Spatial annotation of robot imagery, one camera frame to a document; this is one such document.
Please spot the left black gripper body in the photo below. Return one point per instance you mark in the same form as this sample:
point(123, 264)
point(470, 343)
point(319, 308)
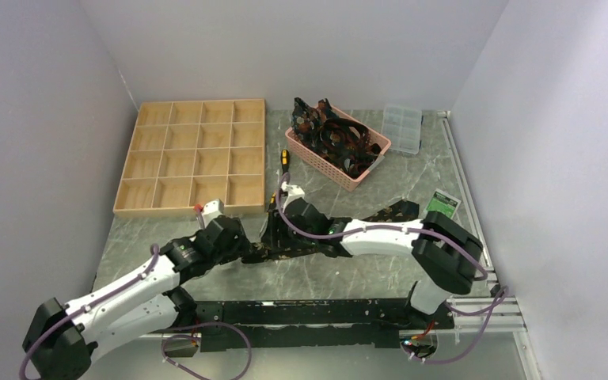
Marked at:
point(237, 248)

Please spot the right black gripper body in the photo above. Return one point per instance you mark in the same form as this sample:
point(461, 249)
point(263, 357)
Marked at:
point(285, 235)

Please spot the black gold patterned tie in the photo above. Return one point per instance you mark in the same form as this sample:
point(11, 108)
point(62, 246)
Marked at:
point(400, 211)

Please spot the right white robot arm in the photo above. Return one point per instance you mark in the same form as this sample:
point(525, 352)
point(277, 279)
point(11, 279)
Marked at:
point(448, 254)

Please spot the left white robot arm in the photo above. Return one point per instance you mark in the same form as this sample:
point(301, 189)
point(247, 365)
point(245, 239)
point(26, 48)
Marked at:
point(65, 339)

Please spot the pile of patterned ties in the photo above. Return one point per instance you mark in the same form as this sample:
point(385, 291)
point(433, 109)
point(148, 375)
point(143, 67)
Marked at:
point(344, 143)

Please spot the lower black yellow screwdriver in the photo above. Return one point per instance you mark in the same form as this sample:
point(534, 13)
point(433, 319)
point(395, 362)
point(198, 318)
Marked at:
point(272, 203)

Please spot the black yellow screwdriver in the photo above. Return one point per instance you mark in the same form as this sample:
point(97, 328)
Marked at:
point(272, 203)
point(285, 161)

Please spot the upper black yellow screwdriver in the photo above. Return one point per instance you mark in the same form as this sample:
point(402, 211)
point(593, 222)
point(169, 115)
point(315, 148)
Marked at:
point(285, 161)

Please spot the pink plastic basket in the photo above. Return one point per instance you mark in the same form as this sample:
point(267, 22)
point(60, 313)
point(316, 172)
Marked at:
point(326, 168)

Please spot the wooden compartment tray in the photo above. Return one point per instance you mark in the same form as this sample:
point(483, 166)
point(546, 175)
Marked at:
point(184, 154)

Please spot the green screw bit box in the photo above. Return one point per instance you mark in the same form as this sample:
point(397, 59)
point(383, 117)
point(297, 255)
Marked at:
point(444, 203)

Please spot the clear plastic organizer box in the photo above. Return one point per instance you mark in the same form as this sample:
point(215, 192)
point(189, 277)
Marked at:
point(402, 126)

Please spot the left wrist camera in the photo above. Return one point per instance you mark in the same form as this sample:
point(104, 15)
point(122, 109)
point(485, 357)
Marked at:
point(208, 212)

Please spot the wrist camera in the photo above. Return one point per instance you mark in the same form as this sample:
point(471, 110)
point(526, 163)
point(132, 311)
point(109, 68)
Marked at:
point(208, 212)
point(289, 193)

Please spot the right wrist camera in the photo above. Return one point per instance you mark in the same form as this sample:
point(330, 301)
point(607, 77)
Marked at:
point(289, 193)

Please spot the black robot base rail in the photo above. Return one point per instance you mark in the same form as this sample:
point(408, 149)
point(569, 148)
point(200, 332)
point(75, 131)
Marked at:
point(379, 322)

